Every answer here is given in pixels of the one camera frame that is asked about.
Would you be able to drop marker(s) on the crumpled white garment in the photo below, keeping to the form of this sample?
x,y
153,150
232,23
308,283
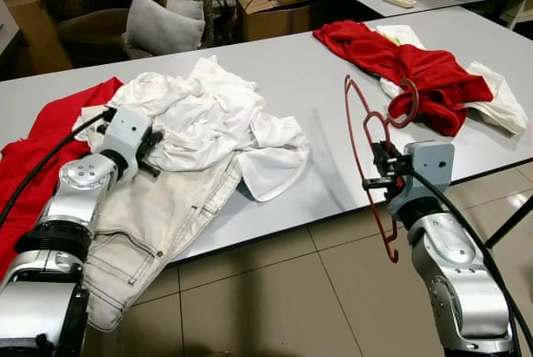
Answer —
x,y
500,103

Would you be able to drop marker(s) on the open brown cardboard box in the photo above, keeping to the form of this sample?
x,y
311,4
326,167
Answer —
x,y
275,20

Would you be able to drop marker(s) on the white shirt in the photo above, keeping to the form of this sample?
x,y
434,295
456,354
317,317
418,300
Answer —
x,y
208,116

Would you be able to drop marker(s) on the white remote control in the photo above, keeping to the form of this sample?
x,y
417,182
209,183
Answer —
x,y
400,0

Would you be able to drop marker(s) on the red garment with white stripe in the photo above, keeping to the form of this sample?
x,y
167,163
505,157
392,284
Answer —
x,y
50,116

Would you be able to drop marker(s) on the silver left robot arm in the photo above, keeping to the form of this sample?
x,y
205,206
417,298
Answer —
x,y
75,186

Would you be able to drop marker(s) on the crumpled red garment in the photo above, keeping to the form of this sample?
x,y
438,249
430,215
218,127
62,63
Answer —
x,y
416,74

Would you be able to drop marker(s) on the thin dark red hanger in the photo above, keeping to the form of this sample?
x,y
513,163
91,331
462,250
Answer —
x,y
416,103

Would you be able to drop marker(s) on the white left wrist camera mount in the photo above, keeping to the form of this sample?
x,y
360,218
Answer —
x,y
125,128

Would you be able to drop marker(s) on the grey pillow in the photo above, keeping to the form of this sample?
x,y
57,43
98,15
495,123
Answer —
x,y
162,28

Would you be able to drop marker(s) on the black table leg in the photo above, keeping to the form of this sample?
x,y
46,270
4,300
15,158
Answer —
x,y
508,224

